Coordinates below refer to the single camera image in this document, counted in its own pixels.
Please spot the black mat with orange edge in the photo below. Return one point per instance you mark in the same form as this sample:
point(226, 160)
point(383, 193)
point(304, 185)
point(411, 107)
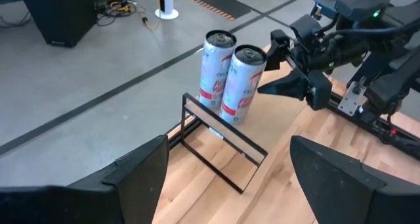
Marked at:
point(216, 0)

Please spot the white slim Celsius can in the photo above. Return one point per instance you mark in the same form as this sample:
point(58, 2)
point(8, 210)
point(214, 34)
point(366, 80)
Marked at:
point(213, 69)
point(239, 86)

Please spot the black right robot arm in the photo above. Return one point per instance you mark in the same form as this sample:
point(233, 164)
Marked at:
point(361, 4)

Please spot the black-framed wooden shelf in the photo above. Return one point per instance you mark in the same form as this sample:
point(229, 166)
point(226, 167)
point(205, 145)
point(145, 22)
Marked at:
point(203, 114)

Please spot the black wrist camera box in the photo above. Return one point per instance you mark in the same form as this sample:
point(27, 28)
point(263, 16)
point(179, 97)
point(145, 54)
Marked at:
point(305, 27)

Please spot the black floor speaker cabinet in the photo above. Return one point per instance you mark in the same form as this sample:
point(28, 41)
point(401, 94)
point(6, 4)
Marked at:
point(57, 17)

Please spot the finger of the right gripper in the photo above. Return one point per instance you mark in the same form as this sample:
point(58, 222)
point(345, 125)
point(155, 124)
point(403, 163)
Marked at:
point(288, 86)
point(278, 50)

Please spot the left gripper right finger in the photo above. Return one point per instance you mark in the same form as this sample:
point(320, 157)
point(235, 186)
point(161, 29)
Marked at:
point(354, 197)

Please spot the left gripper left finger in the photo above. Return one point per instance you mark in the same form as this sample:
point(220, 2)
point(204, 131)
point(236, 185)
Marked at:
point(131, 191)

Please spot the white pole base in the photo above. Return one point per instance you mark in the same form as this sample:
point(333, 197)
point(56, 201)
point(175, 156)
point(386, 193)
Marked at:
point(166, 12)

